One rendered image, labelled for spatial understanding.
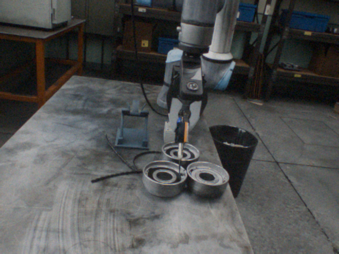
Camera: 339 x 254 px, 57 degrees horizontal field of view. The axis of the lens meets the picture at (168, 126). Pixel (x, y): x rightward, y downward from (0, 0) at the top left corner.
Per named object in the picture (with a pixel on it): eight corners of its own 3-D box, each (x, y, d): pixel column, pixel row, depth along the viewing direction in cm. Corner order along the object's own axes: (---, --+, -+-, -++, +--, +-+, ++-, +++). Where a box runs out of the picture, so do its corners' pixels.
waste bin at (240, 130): (248, 206, 208) (265, 150, 191) (198, 201, 205) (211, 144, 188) (236, 178, 239) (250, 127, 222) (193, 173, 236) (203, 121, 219)
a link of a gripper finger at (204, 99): (205, 114, 76) (207, 79, 73) (206, 116, 75) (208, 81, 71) (186, 114, 76) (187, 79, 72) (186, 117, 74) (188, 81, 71)
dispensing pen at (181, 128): (174, 178, 72) (178, 107, 75) (171, 178, 76) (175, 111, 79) (183, 178, 72) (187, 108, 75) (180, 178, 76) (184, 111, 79)
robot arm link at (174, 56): (168, 76, 134) (172, 44, 129) (198, 82, 132) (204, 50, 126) (159, 82, 124) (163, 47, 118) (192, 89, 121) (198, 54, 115)
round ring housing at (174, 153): (171, 150, 93) (173, 138, 92) (203, 162, 89) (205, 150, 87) (152, 163, 85) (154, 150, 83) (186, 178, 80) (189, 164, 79)
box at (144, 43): (155, 54, 412) (159, 24, 397) (118, 50, 404) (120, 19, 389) (153, 48, 448) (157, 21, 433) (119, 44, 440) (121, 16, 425)
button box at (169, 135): (186, 145, 97) (188, 132, 95) (163, 143, 97) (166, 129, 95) (184, 134, 105) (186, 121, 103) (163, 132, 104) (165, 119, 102)
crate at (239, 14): (245, 20, 436) (249, 3, 427) (252, 23, 401) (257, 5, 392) (208, 15, 431) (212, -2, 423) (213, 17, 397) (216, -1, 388)
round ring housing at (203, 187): (231, 184, 81) (234, 171, 79) (217, 205, 72) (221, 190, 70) (194, 170, 85) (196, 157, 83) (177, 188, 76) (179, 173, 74)
